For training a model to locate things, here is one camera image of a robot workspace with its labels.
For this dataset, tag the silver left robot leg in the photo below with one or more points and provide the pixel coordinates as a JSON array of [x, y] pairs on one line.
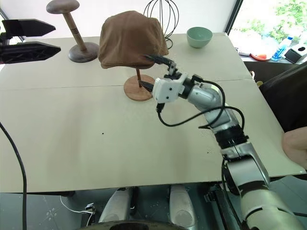
[[115, 206]]

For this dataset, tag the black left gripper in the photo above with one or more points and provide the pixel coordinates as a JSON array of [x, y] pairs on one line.
[[3, 38]]

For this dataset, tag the pale green ceramic bowl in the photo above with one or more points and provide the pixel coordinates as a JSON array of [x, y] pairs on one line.
[[199, 39]]

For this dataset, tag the black and white box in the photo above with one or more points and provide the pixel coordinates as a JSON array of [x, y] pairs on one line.
[[296, 54]]

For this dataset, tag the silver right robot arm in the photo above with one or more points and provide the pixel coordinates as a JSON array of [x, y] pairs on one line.
[[249, 167]]

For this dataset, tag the dark garment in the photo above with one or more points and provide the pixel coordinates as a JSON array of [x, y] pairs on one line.
[[285, 95]]

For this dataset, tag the person's bare forearm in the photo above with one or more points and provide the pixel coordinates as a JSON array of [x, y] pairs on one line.
[[295, 146]]

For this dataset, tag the silver right robot leg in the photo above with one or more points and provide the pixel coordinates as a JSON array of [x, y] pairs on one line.
[[182, 206]]

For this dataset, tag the silver robot leg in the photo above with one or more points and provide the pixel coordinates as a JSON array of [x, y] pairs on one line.
[[115, 206], [182, 206]]

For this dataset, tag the dark wooden hat stand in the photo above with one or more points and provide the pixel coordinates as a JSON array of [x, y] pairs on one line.
[[76, 48]]

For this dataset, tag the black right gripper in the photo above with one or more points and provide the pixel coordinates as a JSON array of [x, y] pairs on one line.
[[173, 72]]

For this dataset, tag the dark rounded robot torso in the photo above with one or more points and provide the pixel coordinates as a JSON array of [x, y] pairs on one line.
[[134, 226]]

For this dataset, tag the blue label water bottle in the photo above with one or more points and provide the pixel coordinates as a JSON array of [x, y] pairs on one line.
[[280, 50]]

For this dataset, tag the light wooden hat stand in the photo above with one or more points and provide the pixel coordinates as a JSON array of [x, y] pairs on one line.
[[136, 91]]

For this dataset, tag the brown fabric cap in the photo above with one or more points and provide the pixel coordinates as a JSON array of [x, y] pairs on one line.
[[129, 40]]

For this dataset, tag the red and white dish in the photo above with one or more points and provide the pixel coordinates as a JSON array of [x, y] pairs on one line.
[[260, 57]]

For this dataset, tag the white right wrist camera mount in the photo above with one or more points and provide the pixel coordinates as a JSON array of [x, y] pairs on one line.
[[168, 89]]

